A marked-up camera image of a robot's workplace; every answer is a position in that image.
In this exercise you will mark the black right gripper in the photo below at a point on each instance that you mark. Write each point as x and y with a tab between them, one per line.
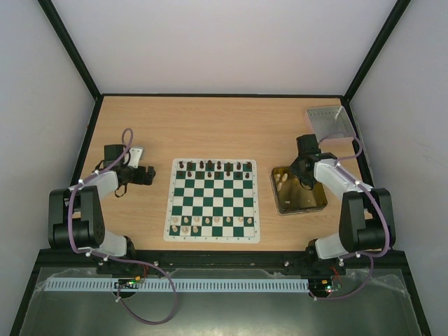
301	173

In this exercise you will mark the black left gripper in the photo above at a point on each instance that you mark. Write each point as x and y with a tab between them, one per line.
149	176

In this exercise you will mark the gold tin tray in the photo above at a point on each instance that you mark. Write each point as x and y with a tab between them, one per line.
292	197

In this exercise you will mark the green white chess board mat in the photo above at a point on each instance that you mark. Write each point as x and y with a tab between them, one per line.
226	200

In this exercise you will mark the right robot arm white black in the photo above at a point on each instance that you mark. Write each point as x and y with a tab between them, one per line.
366	223

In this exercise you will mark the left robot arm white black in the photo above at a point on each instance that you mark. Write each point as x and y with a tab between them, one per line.
75	219

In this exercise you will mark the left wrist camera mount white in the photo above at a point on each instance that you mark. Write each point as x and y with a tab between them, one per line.
133	156

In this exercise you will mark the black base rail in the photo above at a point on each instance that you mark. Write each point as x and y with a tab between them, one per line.
296	263

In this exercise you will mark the black enclosure frame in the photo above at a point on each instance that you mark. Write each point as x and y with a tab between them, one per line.
138	47

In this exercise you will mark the white slotted cable duct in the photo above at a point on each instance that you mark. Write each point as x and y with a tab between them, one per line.
180	285

